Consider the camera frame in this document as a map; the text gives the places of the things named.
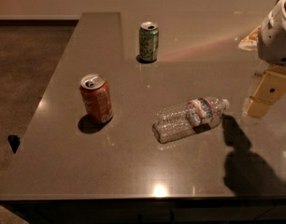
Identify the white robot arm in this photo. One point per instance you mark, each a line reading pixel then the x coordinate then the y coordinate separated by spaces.
pixel 269 81

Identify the small black floor object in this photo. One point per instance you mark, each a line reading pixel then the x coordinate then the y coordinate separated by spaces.
pixel 14 141

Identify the green soda can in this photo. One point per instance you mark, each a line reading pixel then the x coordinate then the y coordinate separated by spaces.
pixel 148 41

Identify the red coke can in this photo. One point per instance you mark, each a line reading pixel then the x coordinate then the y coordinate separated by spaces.
pixel 94 90

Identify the clear plastic water bottle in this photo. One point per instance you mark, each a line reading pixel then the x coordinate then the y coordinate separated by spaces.
pixel 196 116

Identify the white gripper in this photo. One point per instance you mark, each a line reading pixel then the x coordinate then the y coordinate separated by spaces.
pixel 275 37

